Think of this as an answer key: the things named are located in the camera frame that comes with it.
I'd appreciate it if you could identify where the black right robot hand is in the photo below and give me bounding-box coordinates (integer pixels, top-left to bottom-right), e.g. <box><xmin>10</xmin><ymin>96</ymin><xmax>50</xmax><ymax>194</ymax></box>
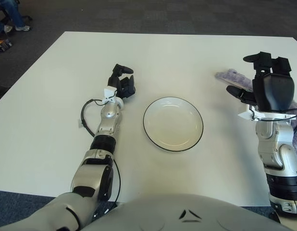
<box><xmin>226</xmin><ymin>51</ymin><xmax>296</xmax><ymax>113</ymax></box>

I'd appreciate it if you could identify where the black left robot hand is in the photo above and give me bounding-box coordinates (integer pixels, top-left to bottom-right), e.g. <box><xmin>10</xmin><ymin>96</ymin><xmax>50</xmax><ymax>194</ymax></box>
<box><xmin>107</xmin><ymin>64</ymin><xmax>137</xmax><ymax>99</ymax></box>

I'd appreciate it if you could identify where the purple plush rabbit doll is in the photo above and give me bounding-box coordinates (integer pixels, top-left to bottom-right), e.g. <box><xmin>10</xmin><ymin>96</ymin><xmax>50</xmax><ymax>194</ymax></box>
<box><xmin>214</xmin><ymin>68</ymin><xmax>297</xmax><ymax>151</ymax></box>

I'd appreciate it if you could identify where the white plate with black rim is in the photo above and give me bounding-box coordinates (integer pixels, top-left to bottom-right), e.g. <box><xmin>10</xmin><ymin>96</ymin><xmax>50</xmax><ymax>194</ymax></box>
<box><xmin>143</xmin><ymin>96</ymin><xmax>204</xmax><ymax>152</ymax></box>

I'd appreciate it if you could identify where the black office chair base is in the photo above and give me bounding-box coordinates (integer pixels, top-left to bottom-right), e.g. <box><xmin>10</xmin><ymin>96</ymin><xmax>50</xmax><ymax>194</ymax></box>
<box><xmin>0</xmin><ymin>7</ymin><xmax>33</xmax><ymax>25</ymax></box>

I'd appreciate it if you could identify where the person's blue jeans leg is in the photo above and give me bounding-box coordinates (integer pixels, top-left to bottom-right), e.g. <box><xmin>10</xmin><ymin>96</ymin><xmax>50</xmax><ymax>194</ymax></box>
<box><xmin>0</xmin><ymin>0</ymin><xmax>26</xmax><ymax>28</ymax></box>

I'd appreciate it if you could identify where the grey robot torso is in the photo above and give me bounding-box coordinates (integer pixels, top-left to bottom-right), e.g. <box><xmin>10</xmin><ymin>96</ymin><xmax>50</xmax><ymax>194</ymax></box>
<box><xmin>78</xmin><ymin>192</ymin><xmax>290</xmax><ymax>231</ymax></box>

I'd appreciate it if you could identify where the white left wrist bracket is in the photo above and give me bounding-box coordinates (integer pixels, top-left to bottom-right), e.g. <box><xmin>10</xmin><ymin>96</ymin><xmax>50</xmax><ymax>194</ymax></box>
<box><xmin>104</xmin><ymin>88</ymin><xmax>118</xmax><ymax>104</ymax></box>

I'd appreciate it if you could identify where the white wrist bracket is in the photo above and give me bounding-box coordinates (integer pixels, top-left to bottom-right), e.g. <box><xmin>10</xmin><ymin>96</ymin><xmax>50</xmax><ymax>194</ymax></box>
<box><xmin>104</xmin><ymin>88</ymin><xmax>118</xmax><ymax>104</ymax></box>
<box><xmin>237</xmin><ymin>105</ymin><xmax>297</xmax><ymax>122</ymax></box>

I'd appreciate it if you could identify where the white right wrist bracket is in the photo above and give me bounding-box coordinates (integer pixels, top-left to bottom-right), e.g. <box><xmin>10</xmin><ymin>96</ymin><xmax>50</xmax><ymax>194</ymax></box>
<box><xmin>237</xmin><ymin>105</ymin><xmax>297</xmax><ymax>122</ymax></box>

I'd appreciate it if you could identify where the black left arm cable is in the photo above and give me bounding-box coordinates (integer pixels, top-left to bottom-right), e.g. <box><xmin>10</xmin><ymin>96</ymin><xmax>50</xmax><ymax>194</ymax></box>
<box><xmin>80</xmin><ymin>99</ymin><xmax>108</xmax><ymax>138</ymax></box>

